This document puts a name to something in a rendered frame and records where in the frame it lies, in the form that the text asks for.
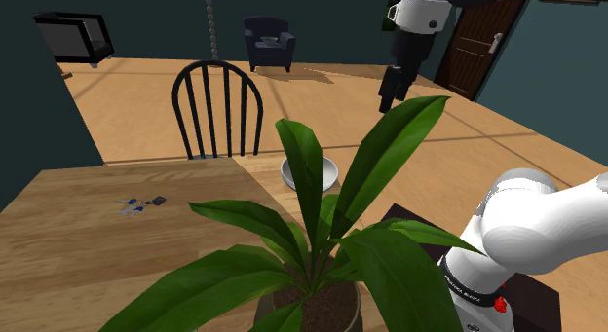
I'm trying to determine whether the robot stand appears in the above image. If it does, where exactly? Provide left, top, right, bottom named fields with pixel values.
left=379, top=203, right=563, bottom=332

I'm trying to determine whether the white bowl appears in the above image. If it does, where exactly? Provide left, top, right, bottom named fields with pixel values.
left=280, top=155, right=340, bottom=193

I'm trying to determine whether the black spindle-back chair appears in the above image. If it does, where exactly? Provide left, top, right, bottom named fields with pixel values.
left=171, top=59, right=265, bottom=161

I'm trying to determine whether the green potted plant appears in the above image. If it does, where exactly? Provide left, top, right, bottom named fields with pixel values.
left=97, top=94, right=485, bottom=332

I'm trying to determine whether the dark blue armchair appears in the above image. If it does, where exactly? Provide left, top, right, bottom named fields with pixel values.
left=242, top=15, right=297, bottom=74

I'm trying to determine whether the dark brown door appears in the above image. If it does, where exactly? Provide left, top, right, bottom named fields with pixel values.
left=433, top=0, right=529, bottom=102

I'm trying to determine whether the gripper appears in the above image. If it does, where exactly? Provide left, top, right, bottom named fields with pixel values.
left=377, top=27, right=435, bottom=114

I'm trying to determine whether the bunch of keys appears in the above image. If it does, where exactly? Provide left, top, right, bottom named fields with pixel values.
left=113, top=195, right=168, bottom=218

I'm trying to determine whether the grey beaded hanging lamp cord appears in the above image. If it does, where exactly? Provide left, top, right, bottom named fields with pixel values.
left=203, top=0, right=220, bottom=62

